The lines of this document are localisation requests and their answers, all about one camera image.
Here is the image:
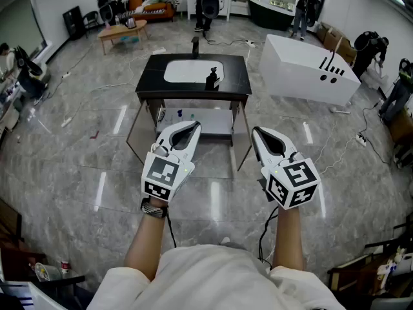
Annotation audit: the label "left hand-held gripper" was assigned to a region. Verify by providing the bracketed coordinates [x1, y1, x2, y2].
[141, 120, 203, 202]

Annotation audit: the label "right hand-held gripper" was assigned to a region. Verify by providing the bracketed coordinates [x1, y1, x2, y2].
[251, 126, 321, 211]

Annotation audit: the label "black sink vanity cabinet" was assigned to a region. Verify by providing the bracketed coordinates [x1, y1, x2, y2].
[134, 53, 253, 147]

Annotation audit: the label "small black object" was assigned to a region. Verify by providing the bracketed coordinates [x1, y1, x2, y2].
[205, 67, 222, 92]

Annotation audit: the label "person's left forearm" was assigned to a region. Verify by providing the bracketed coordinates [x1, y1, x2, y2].
[124, 197, 168, 282]

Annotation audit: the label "person's right forearm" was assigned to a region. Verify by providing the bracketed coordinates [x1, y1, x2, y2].
[272, 205, 306, 271]

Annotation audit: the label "brown cabinet door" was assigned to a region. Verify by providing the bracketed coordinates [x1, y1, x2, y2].
[125, 100, 164, 166]

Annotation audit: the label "white rectangular bathtub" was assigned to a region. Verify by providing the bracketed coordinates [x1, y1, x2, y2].
[258, 33, 362, 107]

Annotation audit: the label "row of black tap fittings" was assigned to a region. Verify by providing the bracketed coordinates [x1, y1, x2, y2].
[319, 49, 346, 77]

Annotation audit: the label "wooden coffee table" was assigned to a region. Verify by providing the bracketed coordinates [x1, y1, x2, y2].
[97, 19, 148, 56]

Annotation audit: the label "open cardboard boxes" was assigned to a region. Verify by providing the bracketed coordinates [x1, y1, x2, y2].
[316, 21, 358, 67]

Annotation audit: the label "orange sofa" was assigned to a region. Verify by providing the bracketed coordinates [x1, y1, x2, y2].
[124, 0, 178, 23]

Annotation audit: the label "dark green bathtub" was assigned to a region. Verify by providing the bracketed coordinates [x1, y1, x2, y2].
[246, 0, 299, 32]

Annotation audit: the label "striped blanket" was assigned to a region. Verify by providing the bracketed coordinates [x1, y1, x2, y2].
[141, 0, 180, 12]

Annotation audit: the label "white side cabinet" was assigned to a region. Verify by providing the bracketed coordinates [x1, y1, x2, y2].
[186, 0, 234, 22]

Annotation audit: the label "person's white shirt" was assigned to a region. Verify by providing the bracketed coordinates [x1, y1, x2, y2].
[86, 243, 348, 310]

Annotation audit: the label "black chair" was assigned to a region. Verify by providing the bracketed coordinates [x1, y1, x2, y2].
[83, 10, 101, 39]

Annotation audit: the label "black floor cabinet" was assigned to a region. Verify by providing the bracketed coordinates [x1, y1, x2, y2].
[62, 5, 86, 41]

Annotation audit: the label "dark round side table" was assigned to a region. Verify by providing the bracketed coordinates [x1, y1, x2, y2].
[27, 269, 86, 310]

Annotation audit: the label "clear glass bowl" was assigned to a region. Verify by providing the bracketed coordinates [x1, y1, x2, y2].
[33, 262, 62, 282]

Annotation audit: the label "dark wooden cabinet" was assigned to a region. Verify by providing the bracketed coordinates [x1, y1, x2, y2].
[0, 198, 48, 282]

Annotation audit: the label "white floor cable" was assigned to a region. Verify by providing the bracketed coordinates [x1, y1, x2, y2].
[314, 137, 359, 176]

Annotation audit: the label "dark beaded wrist bracelet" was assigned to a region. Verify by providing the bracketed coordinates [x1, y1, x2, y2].
[140, 197, 169, 219]

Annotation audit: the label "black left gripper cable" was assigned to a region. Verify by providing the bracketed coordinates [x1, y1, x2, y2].
[166, 214, 177, 249]

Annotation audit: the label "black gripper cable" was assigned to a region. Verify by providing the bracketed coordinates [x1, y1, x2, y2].
[166, 214, 177, 249]
[257, 205, 280, 269]

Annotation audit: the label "black floor cable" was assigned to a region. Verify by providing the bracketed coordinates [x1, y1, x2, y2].
[357, 99, 393, 167]

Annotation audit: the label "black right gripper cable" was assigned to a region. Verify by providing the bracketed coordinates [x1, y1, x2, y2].
[257, 205, 280, 269]

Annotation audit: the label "black frame wooden table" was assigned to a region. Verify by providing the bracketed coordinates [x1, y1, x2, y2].
[327, 214, 413, 310]

